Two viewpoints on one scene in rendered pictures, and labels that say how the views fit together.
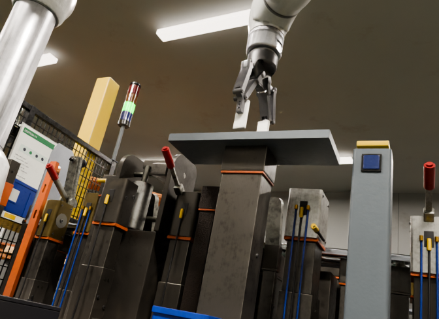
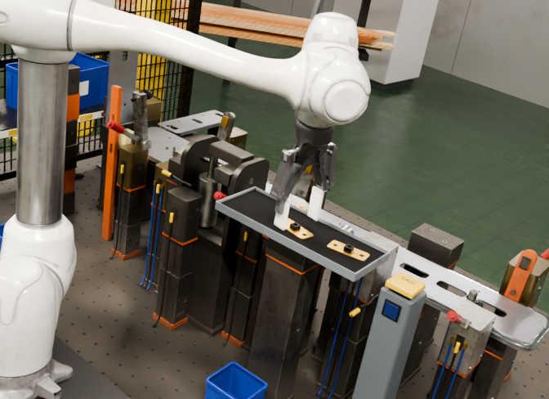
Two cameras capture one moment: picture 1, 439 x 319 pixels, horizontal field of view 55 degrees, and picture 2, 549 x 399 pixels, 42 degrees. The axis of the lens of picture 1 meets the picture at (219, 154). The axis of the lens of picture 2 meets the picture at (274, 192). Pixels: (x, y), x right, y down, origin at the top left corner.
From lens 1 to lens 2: 1.20 m
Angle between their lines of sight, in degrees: 48
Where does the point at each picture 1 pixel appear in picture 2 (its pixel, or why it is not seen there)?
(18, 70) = (51, 151)
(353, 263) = (361, 381)
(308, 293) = (354, 340)
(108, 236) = (179, 251)
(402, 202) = not seen: outside the picture
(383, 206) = (392, 351)
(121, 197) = (185, 219)
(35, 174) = not seen: hidden behind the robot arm
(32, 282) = (125, 230)
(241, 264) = (280, 342)
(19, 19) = (31, 92)
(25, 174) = not seen: hidden behind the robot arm
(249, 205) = (288, 298)
